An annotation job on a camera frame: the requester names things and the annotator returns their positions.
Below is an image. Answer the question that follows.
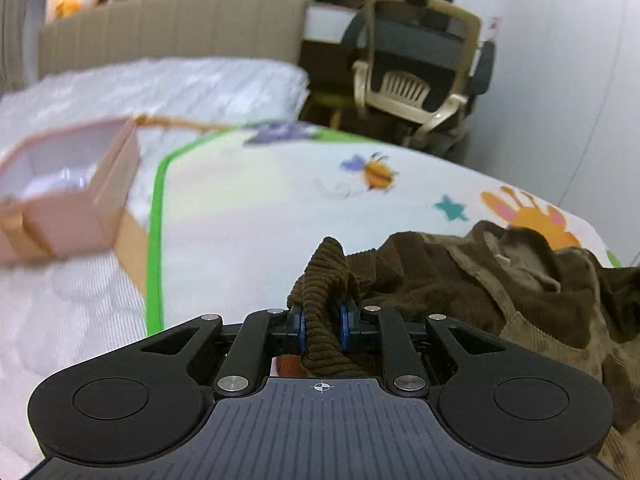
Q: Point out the brown corduroy dotted garment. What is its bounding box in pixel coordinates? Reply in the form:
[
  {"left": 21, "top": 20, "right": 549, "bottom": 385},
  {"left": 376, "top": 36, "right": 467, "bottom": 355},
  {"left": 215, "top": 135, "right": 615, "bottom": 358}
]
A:
[{"left": 276, "top": 221, "right": 639, "bottom": 479}]

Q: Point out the cartoon animal play mat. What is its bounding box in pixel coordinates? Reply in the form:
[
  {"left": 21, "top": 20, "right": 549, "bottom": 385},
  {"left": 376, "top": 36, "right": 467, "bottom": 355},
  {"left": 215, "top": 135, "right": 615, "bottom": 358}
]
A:
[{"left": 146, "top": 122, "right": 617, "bottom": 334}]

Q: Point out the pink storage box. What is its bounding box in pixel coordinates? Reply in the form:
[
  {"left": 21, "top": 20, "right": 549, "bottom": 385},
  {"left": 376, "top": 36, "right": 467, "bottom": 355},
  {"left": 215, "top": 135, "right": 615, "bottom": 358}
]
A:
[{"left": 1, "top": 117, "right": 141, "bottom": 264}]

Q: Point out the beige mesh office chair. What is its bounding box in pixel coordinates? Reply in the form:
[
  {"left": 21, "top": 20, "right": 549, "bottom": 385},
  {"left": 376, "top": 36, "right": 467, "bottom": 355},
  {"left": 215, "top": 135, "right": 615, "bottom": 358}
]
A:
[{"left": 341, "top": 0, "right": 496, "bottom": 156}]

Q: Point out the white desk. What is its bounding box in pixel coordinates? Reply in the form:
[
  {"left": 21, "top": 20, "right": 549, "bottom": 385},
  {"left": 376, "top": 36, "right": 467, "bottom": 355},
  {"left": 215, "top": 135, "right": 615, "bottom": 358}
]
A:
[{"left": 302, "top": 1, "right": 497, "bottom": 61}]

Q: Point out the beige padded headboard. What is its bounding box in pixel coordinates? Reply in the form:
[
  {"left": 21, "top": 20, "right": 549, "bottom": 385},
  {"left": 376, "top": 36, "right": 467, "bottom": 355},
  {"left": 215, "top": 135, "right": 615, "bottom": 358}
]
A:
[{"left": 38, "top": 0, "right": 308, "bottom": 78}]

